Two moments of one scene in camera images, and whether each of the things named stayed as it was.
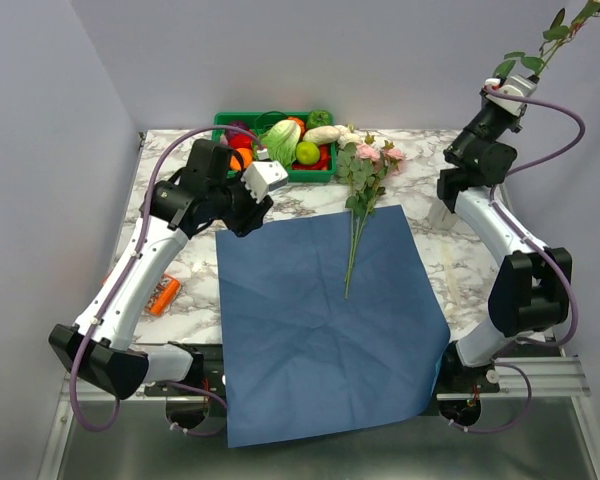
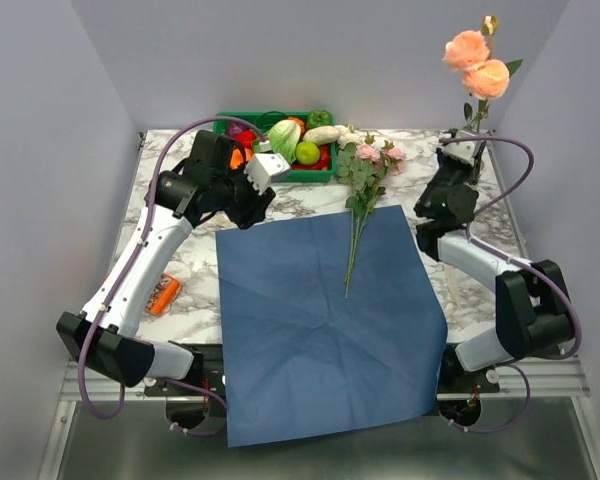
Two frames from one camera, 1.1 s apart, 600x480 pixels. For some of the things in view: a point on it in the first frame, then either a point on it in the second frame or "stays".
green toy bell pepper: (317, 118) stays
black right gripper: (514, 127) → (475, 169)
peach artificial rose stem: (555, 37) → (483, 78)
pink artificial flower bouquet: (364, 167) stays
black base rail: (454, 381) stays
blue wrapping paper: (299, 358) stays
